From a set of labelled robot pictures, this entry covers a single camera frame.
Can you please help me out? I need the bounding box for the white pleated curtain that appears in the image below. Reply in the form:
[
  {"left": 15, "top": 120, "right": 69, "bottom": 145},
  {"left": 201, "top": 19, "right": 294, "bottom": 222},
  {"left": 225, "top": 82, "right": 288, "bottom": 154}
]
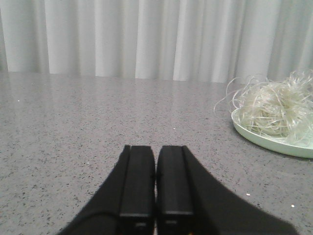
[{"left": 0, "top": 0, "right": 313, "bottom": 82}]

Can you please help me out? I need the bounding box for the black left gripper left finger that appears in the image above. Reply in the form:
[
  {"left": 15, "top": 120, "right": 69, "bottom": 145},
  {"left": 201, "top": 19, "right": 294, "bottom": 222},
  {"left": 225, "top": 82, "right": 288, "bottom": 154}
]
[{"left": 60, "top": 145, "right": 155, "bottom": 235}]

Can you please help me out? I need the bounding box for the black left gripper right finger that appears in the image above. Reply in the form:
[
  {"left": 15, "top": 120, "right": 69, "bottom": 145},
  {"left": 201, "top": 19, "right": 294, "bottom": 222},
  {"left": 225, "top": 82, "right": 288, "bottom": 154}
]
[{"left": 157, "top": 145, "right": 297, "bottom": 235}]

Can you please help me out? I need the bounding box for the light green plastic plate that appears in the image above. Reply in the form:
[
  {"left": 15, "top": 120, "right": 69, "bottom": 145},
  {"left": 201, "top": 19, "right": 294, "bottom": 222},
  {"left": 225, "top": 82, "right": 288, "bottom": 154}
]
[{"left": 231, "top": 110, "right": 313, "bottom": 159}]

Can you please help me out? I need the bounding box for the white vermicelli bundle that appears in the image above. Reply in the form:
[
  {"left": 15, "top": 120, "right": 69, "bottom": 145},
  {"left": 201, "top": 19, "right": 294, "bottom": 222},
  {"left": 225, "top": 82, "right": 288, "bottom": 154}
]
[{"left": 221, "top": 69, "right": 313, "bottom": 147}]

